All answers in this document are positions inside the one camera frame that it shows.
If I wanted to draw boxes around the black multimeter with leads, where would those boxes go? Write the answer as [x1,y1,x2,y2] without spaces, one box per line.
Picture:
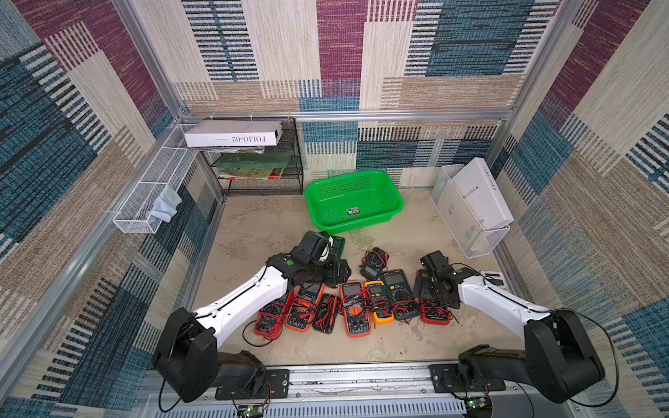
[312,294,341,334]

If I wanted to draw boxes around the dark green multimeter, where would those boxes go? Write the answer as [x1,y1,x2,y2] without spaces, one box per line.
[382,269,420,323]
[320,232,346,261]

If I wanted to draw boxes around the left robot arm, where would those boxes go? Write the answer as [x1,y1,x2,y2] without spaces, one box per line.
[152,231,336,403]

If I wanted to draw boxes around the books on shelf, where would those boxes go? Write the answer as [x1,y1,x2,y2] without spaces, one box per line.
[212,153,293,180]

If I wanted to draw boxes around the white calculator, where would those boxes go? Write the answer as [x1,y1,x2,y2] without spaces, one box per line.
[481,271,506,287]

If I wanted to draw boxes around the clear plastic holder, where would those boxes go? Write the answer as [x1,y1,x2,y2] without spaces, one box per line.
[430,164,510,259]

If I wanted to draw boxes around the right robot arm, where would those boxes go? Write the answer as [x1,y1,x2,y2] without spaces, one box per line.
[418,251,606,403]

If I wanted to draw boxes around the white box in holder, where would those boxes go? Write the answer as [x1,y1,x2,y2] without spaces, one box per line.
[453,158,514,230]

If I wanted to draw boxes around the orange multimeter centre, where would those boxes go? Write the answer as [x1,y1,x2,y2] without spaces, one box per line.
[340,280,371,338]

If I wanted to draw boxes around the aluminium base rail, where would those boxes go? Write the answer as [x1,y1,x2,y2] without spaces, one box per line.
[130,361,591,417]

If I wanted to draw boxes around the black wire shelf rack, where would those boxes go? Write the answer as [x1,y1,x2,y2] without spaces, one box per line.
[203,118,304,197]

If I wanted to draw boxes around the light blue cloth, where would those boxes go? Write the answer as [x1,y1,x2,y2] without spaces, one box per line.
[147,185,182,224]

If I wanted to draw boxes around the white folio box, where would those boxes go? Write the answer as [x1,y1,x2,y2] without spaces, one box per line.
[185,119,283,148]

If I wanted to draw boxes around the orange multimeter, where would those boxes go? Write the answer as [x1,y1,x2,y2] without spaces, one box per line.
[285,283,324,333]
[340,280,371,338]

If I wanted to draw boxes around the white wire wall basket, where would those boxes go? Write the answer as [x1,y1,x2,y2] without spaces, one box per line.
[113,124,197,234]

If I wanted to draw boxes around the green plastic basket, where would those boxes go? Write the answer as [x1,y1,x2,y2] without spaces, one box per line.
[304,170,404,235]

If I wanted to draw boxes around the red multimeter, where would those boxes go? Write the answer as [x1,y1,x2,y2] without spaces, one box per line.
[254,291,294,341]
[413,269,453,326]

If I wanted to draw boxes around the orange multimeter left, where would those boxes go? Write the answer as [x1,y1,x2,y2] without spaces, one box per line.
[285,283,324,333]

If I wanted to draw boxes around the yellow multimeter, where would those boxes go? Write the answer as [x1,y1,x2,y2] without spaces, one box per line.
[365,280,395,325]

